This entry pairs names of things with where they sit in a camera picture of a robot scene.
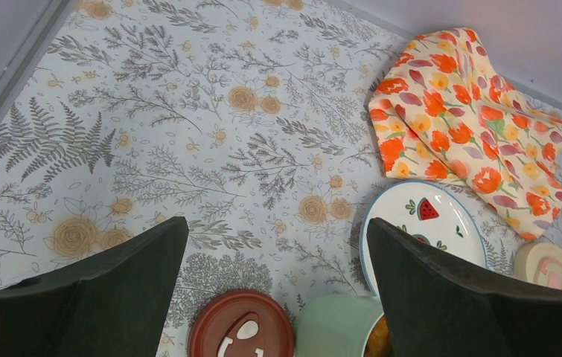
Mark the red brown round lid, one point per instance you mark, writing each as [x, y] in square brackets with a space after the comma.
[239, 323]

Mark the white plate blue rim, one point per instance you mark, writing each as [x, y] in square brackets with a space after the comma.
[431, 215]

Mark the floral orange cloth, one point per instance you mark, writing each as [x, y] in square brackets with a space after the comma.
[442, 113]

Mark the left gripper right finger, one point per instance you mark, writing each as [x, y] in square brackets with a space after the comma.
[437, 304]

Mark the floral tablecloth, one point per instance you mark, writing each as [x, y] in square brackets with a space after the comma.
[248, 118]

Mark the green container cup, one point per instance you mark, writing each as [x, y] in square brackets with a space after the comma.
[342, 325]

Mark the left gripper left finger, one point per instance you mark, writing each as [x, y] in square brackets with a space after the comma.
[113, 303]

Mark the cream lid pink handle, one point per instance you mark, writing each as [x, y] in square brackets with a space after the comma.
[539, 264]

